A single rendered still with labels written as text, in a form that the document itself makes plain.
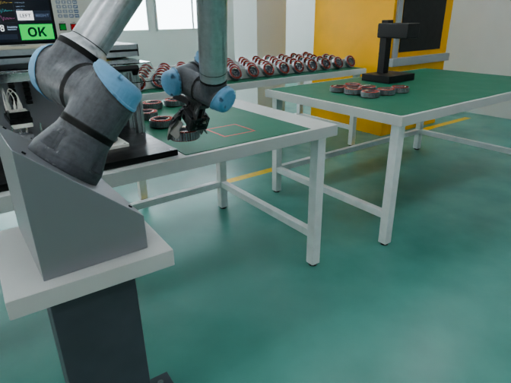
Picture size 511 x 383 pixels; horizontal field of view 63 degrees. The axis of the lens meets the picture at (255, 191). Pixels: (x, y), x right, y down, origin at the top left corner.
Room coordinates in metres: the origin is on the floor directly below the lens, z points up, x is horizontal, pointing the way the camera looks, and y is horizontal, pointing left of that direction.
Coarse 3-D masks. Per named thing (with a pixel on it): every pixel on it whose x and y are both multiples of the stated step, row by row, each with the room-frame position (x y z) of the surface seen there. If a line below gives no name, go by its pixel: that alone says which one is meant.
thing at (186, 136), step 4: (184, 128) 1.52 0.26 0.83; (180, 132) 1.44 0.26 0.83; (184, 132) 1.45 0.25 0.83; (188, 132) 1.44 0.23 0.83; (192, 132) 1.45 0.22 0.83; (196, 132) 1.46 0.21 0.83; (172, 136) 1.45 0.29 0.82; (180, 136) 1.43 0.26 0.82; (184, 136) 1.43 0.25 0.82; (188, 136) 1.44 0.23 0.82; (192, 136) 1.45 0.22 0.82; (196, 136) 1.46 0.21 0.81; (172, 140) 1.45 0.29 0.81; (176, 140) 1.44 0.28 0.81; (180, 140) 1.43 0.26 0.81; (184, 140) 1.43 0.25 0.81; (188, 140) 1.44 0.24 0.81; (192, 140) 1.44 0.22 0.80
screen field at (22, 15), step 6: (18, 12) 1.52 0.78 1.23; (24, 12) 1.53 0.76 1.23; (30, 12) 1.54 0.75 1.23; (36, 12) 1.55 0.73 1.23; (42, 12) 1.56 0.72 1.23; (48, 12) 1.57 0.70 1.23; (18, 18) 1.52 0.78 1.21; (24, 18) 1.53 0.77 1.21; (30, 18) 1.54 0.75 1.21; (36, 18) 1.55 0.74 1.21; (42, 18) 1.56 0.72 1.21; (48, 18) 1.57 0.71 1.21
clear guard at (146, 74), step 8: (112, 64) 1.47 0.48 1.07; (120, 64) 1.47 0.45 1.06; (128, 64) 1.49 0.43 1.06; (136, 64) 1.50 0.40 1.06; (144, 64) 1.52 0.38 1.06; (120, 72) 1.45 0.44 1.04; (128, 72) 1.46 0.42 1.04; (144, 72) 1.49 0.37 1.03; (152, 72) 1.50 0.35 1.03; (136, 80) 1.45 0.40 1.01; (144, 80) 1.47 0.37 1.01; (152, 80) 1.48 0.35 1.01
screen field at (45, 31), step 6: (18, 24) 1.51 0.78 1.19; (24, 24) 1.53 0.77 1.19; (30, 24) 1.54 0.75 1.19; (36, 24) 1.55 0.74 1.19; (42, 24) 1.56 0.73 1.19; (48, 24) 1.57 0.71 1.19; (24, 30) 1.52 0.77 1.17; (30, 30) 1.53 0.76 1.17; (36, 30) 1.55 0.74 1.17; (42, 30) 1.55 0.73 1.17; (48, 30) 1.57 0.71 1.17; (24, 36) 1.52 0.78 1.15; (30, 36) 1.53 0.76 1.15; (36, 36) 1.54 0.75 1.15; (42, 36) 1.55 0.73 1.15; (48, 36) 1.56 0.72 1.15; (54, 36) 1.58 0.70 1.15
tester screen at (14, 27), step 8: (0, 0) 1.49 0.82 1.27; (8, 0) 1.51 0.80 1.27; (16, 0) 1.52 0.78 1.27; (24, 0) 1.53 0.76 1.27; (32, 0) 1.55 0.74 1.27; (40, 0) 1.56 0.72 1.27; (48, 0) 1.58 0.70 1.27; (0, 8) 1.49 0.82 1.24; (8, 8) 1.50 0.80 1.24; (16, 8) 1.52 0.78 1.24; (24, 8) 1.53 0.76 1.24; (32, 8) 1.54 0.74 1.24; (40, 8) 1.56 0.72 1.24; (48, 8) 1.57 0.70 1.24; (0, 16) 1.49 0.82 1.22; (8, 16) 1.50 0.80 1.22; (16, 16) 1.51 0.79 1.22; (8, 24) 1.50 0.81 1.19; (16, 24) 1.51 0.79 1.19; (8, 32) 1.49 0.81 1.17; (16, 32) 1.51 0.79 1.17; (0, 40) 1.48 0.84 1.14; (8, 40) 1.49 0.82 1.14; (16, 40) 1.50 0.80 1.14; (24, 40) 1.52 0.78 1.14; (32, 40) 1.53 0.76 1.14; (40, 40) 1.55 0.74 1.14; (48, 40) 1.56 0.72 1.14
